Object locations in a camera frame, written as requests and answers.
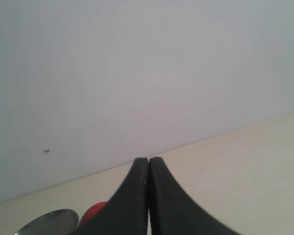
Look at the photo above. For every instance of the round metal plate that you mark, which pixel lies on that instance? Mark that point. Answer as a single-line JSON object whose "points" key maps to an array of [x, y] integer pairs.
{"points": [[58, 222]]}

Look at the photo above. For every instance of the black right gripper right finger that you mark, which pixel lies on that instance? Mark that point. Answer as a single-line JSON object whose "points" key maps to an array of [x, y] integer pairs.
{"points": [[173, 211]]}

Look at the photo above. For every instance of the red dome push button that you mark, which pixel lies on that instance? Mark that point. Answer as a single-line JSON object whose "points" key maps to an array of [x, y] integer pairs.
{"points": [[91, 212]]}

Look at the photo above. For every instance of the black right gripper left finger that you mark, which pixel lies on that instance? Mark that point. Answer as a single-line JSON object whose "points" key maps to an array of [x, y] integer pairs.
{"points": [[126, 212]]}

